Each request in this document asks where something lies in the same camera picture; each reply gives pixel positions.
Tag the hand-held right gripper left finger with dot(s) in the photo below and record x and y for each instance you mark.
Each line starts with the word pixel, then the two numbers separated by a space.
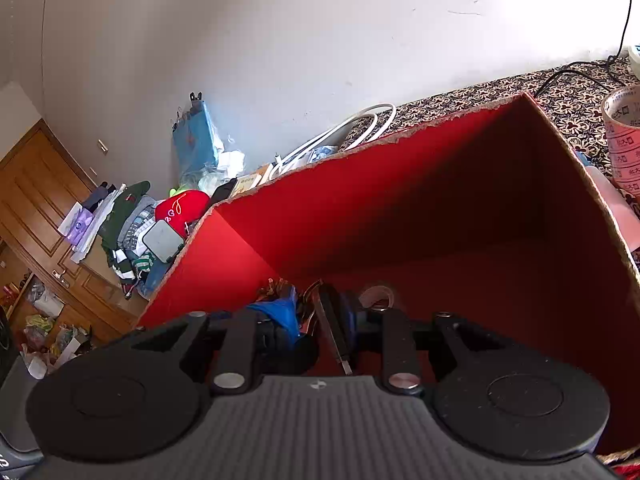
pixel 280 317

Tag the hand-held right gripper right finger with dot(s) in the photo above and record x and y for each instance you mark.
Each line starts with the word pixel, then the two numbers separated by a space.
pixel 400 340

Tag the brown pine cone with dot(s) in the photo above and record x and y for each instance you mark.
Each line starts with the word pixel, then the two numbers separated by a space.
pixel 275 290

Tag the clear adhesive tape roll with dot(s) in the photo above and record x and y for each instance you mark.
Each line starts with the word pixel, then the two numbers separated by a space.
pixel 377 296

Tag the black bar tool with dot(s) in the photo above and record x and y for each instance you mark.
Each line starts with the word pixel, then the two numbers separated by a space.
pixel 334 325

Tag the red patterned cardboard box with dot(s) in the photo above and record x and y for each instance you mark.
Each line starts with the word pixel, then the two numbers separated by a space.
pixel 450 210

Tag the plastic bags on floor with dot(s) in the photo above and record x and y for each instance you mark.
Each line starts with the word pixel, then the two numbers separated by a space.
pixel 45 340

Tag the black phone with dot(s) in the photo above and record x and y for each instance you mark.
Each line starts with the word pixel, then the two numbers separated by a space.
pixel 224 191

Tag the tan book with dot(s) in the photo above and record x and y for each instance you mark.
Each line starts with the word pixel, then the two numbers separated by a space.
pixel 247 182

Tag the red plush toy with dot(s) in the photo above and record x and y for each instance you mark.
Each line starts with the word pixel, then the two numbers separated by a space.
pixel 180 207

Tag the pile of clothes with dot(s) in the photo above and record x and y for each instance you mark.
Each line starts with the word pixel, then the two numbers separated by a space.
pixel 127 255

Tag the purple paper bag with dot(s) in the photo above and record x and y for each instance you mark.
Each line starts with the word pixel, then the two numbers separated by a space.
pixel 77 225

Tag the wooden cabinet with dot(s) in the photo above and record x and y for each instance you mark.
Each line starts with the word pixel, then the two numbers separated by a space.
pixel 45 200

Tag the pink plastic item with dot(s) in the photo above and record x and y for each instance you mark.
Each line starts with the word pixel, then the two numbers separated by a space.
pixel 610 210

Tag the pink printed packing tape roll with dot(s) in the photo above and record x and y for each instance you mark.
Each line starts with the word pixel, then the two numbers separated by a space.
pixel 625 135

